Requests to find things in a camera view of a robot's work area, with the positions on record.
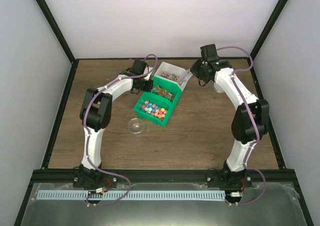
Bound green bin candies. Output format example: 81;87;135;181
150;77;182;103
133;92;174;127

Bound white bin striped candies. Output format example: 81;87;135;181
154;62;188;91

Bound lilac slotted plastic scoop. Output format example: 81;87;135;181
178;69;193;83

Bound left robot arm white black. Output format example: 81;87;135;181
79;59;158;188

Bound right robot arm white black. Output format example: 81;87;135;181
190;44;270;187

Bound round grey metal lid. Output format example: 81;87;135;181
213;82;225;93

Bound clear plastic round container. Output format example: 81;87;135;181
127;118;145;136

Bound light blue slotted cable duct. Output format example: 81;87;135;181
36;190;226;201

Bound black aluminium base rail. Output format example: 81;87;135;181
30;168;298;189

